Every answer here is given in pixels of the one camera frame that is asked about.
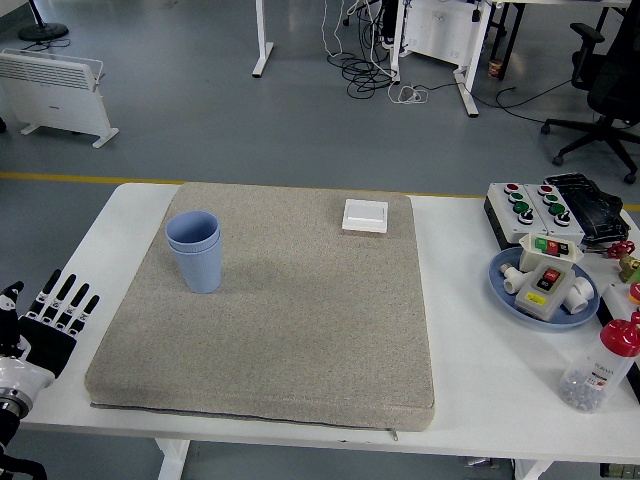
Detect brass valve red handle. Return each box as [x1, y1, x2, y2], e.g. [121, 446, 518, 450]
[607, 240, 640, 284]

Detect white wall switch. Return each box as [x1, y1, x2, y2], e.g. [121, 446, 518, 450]
[341, 198, 390, 233]

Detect white cable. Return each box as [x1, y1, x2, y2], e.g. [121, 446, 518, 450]
[319, 0, 431, 106]

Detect grey four-button control box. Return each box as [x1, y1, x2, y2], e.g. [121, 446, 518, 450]
[522, 183, 586, 246]
[482, 182, 551, 250]

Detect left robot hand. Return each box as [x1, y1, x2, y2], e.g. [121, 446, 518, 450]
[0, 269, 101, 401]

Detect clear bottle red cap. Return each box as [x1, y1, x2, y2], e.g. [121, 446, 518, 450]
[558, 310, 640, 414]

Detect white pipe fitting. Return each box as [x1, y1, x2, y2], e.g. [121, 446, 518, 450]
[564, 276, 596, 315]
[500, 263, 524, 296]

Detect black cable bundle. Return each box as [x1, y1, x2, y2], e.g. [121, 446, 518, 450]
[327, 0, 401, 99]

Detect cream two-button switch box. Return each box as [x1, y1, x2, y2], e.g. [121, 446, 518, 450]
[514, 263, 576, 321]

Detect black plastic tray stack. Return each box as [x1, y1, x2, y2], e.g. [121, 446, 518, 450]
[543, 172, 631, 246]

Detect long black cable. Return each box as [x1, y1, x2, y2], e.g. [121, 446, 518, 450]
[422, 79, 574, 124]

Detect emergency stop button box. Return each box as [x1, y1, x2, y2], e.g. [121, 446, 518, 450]
[597, 281, 640, 331]

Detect grey-brown mat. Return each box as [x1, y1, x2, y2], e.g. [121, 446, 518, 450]
[83, 181, 436, 432]

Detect white desk leg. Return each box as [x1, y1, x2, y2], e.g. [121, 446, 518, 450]
[452, 0, 494, 118]
[251, 0, 275, 78]

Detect light blue ribbed cup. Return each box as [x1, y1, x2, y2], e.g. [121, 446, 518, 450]
[167, 234, 223, 294]

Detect black fan stand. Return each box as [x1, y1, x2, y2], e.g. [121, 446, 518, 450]
[18, 0, 70, 42]

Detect blue plate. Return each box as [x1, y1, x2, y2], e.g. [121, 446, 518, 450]
[487, 246, 601, 332]

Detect black office chair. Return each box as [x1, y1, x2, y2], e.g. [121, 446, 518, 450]
[539, 0, 640, 185]

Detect darker blue ribbed cup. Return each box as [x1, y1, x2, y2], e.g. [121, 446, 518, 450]
[165, 210, 222, 254]

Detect white table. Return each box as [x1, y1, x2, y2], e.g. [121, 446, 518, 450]
[14, 182, 640, 480]

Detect cream three-button switch box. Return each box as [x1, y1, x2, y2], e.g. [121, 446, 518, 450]
[517, 232, 585, 274]

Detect black-legged desk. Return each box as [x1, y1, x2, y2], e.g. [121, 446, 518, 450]
[487, 0, 632, 64]

